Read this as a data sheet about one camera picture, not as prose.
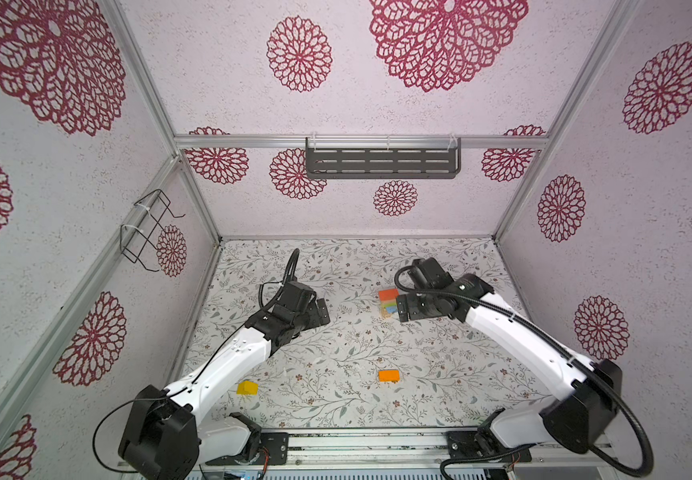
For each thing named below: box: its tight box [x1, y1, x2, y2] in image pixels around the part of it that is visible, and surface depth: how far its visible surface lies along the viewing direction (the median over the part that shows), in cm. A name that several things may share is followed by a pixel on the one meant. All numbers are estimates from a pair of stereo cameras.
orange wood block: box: [378, 369, 401, 382], surface depth 87 cm
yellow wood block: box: [236, 380, 259, 396], surface depth 85 cm
